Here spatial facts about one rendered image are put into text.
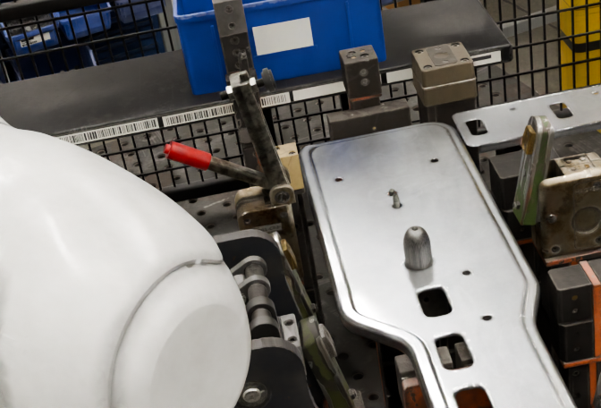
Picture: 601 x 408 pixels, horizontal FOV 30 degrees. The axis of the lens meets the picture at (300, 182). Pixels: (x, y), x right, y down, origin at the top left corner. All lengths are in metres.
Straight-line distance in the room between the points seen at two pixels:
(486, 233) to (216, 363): 0.97
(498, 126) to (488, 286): 0.36
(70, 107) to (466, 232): 0.69
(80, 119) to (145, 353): 1.36
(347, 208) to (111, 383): 1.07
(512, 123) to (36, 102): 0.74
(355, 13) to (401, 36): 0.14
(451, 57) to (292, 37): 0.24
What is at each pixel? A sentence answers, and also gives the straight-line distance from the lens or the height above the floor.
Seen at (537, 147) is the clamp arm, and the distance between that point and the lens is 1.34.
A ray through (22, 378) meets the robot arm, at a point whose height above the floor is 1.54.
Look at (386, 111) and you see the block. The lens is 1.64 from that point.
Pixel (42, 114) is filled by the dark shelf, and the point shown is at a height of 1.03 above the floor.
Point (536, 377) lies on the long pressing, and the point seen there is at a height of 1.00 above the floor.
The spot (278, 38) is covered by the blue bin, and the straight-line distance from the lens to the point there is 1.67.
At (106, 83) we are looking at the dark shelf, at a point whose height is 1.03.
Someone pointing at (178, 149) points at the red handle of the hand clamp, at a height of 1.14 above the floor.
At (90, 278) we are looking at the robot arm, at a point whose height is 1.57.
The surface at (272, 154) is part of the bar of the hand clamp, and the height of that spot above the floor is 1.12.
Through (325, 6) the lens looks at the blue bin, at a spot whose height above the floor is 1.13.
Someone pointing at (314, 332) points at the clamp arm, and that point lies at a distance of 1.08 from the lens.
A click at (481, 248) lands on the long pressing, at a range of 1.33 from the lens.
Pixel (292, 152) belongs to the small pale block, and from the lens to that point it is 1.44.
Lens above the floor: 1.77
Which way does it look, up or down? 31 degrees down
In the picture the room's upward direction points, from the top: 10 degrees counter-clockwise
